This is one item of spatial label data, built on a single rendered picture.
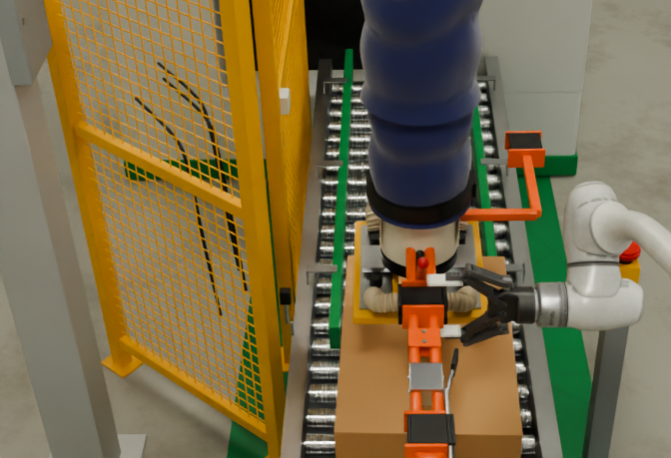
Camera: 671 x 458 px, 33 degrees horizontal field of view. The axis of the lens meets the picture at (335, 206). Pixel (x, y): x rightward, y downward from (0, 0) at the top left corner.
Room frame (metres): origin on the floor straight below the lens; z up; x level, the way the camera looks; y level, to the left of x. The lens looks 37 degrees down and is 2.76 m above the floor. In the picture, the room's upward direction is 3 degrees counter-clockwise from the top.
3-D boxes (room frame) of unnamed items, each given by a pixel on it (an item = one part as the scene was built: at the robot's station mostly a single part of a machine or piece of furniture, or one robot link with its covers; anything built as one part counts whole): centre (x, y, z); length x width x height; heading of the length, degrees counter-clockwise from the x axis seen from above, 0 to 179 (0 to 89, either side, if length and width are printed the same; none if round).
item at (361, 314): (1.94, -0.08, 1.16); 0.34 x 0.10 x 0.05; 177
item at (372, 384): (1.92, -0.20, 0.75); 0.60 x 0.40 x 0.40; 175
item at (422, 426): (1.34, -0.14, 1.26); 0.08 x 0.07 x 0.05; 177
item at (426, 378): (1.47, -0.15, 1.25); 0.07 x 0.07 x 0.04; 87
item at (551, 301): (1.66, -0.41, 1.26); 0.09 x 0.06 x 0.09; 177
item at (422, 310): (1.68, -0.16, 1.26); 0.10 x 0.08 x 0.06; 87
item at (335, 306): (3.10, 0.01, 0.60); 1.60 x 0.11 x 0.09; 176
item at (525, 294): (1.67, -0.34, 1.26); 0.09 x 0.07 x 0.08; 87
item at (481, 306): (1.93, -0.27, 1.16); 0.34 x 0.10 x 0.05; 177
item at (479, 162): (3.07, -0.53, 0.60); 1.60 x 0.11 x 0.09; 176
